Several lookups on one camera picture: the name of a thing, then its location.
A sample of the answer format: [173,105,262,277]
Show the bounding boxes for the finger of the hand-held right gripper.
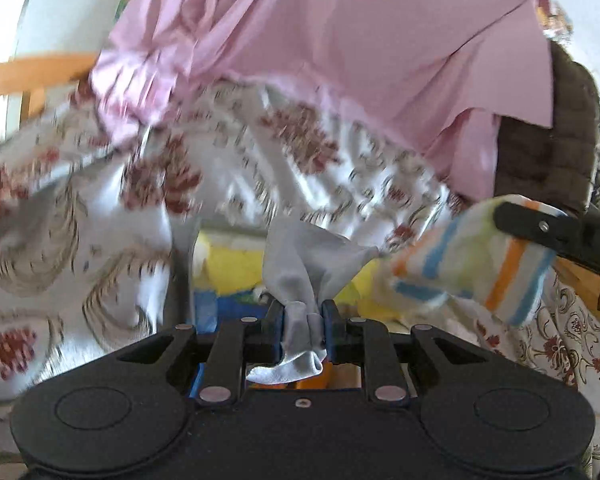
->
[493,201,600,282]

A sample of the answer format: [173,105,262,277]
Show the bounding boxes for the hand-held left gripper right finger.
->
[321,300,487,407]

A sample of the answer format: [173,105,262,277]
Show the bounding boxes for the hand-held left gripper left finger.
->
[115,300,287,407]

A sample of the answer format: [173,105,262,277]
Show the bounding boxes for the grey cloth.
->
[246,217,382,387]

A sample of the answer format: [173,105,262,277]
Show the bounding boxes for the striped towel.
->
[379,194,569,329]

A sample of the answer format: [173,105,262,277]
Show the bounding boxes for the olive puffer jacket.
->
[494,39,600,217]

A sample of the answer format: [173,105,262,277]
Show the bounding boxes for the blue cloth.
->
[190,287,222,402]

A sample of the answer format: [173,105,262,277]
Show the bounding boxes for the floral satin bedspread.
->
[0,80,600,480]

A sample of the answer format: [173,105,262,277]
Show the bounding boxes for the pink bed sheet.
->
[89,0,557,202]

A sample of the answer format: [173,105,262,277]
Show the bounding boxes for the wooden bed frame post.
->
[554,254,600,317]

